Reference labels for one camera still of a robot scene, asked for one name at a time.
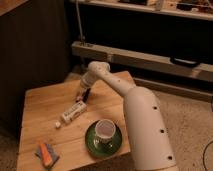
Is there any beige pusher tip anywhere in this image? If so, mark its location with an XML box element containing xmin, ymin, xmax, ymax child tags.
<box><xmin>76</xmin><ymin>88</ymin><xmax>87</xmax><ymax>100</ymax></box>

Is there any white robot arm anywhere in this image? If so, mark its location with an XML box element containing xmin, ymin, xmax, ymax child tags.
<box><xmin>77</xmin><ymin>61</ymin><xmax>179</xmax><ymax>171</ymax></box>

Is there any white tube bottle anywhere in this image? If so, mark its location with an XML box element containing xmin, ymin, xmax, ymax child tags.
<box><xmin>55</xmin><ymin>101</ymin><xmax>87</xmax><ymax>129</ymax></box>

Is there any metal vertical pole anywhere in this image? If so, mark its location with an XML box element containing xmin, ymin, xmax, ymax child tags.
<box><xmin>75</xmin><ymin>0</ymin><xmax>86</xmax><ymax>46</ymax></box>

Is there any white cup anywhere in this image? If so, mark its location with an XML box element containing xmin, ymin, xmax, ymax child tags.
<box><xmin>95</xmin><ymin>119</ymin><xmax>116</xmax><ymax>144</ymax></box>

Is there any green saucer plate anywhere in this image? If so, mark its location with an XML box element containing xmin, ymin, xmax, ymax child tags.
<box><xmin>85</xmin><ymin>119</ymin><xmax>122</xmax><ymax>158</ymax></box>

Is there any orange and blue sponge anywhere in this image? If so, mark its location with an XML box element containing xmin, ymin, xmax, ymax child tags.
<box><xmin>35</xmin><ymin>143</ymin><xmax>59</xmax><ymax>168</ymax></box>

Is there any wooden shelf rack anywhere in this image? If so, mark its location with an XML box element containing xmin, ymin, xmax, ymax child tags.
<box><xmin>71</xmin><ymin>0</ymin><xmax>213</xmax><ymax>82</ymax></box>

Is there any black handle on shelf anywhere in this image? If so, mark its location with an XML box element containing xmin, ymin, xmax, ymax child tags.
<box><xmin>170</xmin><ymin>57</ymin><xmax>201</xmax><ymax>68</ymax></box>

